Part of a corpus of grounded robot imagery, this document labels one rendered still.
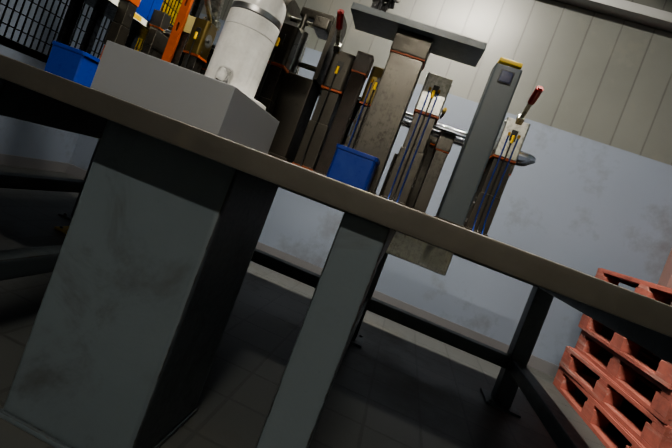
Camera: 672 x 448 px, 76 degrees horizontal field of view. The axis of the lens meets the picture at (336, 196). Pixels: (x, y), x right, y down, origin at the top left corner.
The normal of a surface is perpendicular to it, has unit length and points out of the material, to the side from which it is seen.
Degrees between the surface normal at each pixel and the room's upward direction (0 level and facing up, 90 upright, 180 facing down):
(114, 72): 90
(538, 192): 90
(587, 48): 90
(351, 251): 90
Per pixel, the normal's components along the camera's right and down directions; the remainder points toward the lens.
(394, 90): -0.14, -0.03
